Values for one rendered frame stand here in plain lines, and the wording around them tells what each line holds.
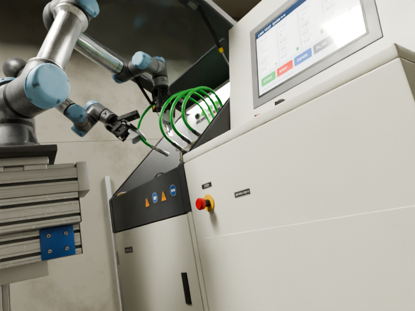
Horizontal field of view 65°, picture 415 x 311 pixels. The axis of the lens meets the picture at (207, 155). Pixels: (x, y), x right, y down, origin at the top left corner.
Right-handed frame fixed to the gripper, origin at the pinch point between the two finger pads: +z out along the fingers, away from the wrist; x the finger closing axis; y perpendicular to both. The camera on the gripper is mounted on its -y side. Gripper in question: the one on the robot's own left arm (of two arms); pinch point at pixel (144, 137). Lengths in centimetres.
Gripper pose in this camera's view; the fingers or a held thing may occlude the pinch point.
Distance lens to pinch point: 162.1
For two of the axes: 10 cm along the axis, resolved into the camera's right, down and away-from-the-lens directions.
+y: -5.8, 7.4, -3.4
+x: -0.2, -4.3, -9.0
